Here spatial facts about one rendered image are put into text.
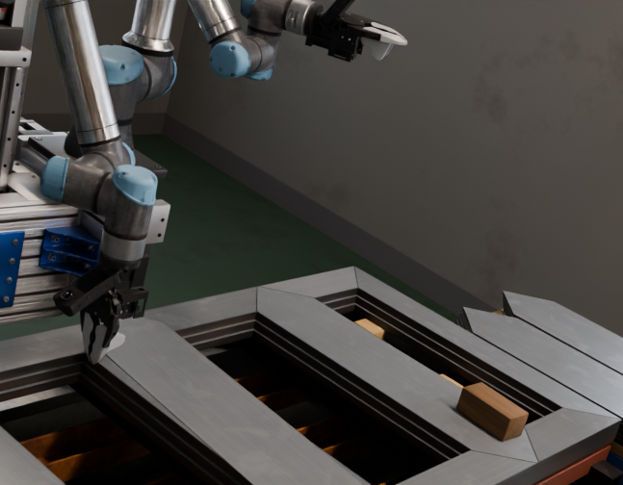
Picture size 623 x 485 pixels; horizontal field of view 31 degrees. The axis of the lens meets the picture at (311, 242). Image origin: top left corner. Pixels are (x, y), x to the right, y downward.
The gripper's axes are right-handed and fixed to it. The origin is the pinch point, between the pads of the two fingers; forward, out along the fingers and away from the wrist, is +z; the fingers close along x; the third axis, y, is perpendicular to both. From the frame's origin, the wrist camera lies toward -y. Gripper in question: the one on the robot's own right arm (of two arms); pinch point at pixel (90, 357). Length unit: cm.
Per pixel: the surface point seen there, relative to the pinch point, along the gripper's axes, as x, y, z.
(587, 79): 63, 279, -27
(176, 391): -14.6, 7.9, 0.6
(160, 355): -3.6, 13.4, 0.6
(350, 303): 2, 77, 4
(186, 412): -20.6, 4.9, 0.6
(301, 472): -43.1, 10.4, 0.5
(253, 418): -27.2, 14.8, 0.5
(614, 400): -56, 98, 2
